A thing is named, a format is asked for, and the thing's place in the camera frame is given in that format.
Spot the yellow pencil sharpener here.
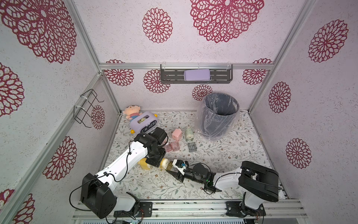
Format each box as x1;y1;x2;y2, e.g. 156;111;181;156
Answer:
159;158;173;171
138;158;151;170

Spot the pink clear shavings tray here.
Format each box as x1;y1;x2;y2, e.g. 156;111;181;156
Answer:
163;143;173;153
171;141;180;152

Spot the pink pencil sharpener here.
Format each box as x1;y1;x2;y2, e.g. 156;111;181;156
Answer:
172;129;183;141

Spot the grey sharpener shavings tray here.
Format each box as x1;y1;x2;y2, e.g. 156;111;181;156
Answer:
188;142;197;153

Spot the green pencil sharpener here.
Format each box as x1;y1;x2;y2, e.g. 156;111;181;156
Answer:
185;128;194;142

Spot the clear plastic bin liner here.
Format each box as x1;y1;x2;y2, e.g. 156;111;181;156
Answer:
194;93;241;142

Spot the grey trash bin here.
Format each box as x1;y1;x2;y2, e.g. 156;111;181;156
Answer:
200;93;241;139

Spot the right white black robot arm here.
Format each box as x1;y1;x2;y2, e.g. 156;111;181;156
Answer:
167;159;279;210

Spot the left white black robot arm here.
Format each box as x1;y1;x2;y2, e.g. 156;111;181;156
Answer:
78;127;168;219

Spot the purple tissue box toy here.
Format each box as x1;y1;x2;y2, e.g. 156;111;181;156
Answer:
130;112;158;134

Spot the plush doll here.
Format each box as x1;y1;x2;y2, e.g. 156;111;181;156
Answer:
123;105;142;121

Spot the purple soap box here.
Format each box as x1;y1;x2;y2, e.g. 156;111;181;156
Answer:
184;69;211;81

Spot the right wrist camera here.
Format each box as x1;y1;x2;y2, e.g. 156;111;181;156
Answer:
172;159;188;175

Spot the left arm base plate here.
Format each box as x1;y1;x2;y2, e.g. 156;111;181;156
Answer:
114;201;153;218

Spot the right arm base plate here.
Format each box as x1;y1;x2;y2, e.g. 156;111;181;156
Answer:
225;201;266;218

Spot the black wire wall rack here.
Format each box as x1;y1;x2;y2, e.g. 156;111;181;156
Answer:
72;89;104;128

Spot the dark grey wall shelf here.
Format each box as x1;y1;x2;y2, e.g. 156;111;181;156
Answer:
160;64;233;84

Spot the aluminium front rail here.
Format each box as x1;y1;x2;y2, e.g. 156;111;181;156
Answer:
72;198;308;224

